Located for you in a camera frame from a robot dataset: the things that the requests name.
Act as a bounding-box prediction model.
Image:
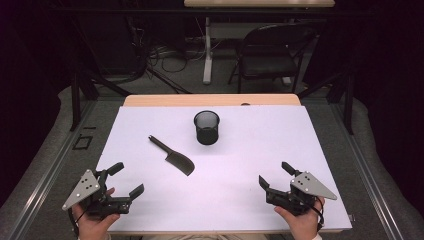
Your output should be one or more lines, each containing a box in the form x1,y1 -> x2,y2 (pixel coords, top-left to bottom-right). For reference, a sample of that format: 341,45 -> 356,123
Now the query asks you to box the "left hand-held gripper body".
61,169 -> 133,221

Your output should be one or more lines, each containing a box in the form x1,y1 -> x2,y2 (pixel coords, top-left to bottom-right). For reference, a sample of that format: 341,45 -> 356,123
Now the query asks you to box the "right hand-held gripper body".
265,171 -> 338,216

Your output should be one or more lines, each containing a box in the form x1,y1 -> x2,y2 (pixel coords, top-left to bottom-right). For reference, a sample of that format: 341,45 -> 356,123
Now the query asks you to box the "black comb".
148,134 -> 196,177

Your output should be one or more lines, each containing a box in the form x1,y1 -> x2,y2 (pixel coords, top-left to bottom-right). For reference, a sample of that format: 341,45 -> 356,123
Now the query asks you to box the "black mesh pen holder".
193,110 -> 221,146

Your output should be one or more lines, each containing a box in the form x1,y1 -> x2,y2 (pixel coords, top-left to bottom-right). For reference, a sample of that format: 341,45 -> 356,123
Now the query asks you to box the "person's left hand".
71,187 -> 120,240

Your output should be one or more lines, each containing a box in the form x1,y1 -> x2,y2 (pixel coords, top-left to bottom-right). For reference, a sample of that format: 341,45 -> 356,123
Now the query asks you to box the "person's right hand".
273,196 -> 325,240

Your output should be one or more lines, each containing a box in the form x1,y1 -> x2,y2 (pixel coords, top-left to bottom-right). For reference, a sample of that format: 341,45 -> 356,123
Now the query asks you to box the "black metal stand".
68,19 -> 133,132
297,70 -> 355,136

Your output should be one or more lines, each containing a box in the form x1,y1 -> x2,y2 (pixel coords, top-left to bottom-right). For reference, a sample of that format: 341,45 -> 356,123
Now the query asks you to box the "black folding chair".
228,23 -> 317,94

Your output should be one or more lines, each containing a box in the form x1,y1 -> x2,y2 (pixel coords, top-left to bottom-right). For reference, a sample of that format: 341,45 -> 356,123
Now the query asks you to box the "white desk leg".
202,16 -> 214,85

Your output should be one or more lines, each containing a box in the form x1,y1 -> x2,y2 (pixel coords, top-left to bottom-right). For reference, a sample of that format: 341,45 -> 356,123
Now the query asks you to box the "light wooden desk top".
183,0 -> 336,8

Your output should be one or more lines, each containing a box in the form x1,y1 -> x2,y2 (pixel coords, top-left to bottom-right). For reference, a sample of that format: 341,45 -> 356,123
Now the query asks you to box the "right hand-held gripper black cable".
311,196 -> 326,232

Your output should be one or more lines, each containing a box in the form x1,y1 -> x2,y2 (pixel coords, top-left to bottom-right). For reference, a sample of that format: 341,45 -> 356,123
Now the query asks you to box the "hand-held gripper black cable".
311,196 -> 326,232
67,208 -> 83,238

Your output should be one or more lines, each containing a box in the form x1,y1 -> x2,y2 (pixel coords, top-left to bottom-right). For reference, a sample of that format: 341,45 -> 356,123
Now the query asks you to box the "left hand-held gripper black cable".
67,208 -> 83,238

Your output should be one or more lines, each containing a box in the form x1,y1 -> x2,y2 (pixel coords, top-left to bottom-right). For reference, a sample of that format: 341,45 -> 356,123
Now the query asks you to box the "grey metal floor rail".
328,103 -> 405,240
6,99 -> 98,240

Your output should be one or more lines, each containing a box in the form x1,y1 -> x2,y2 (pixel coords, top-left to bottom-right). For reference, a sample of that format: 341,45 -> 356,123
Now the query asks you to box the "bundle of floor cables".
126,18 -> 208,95

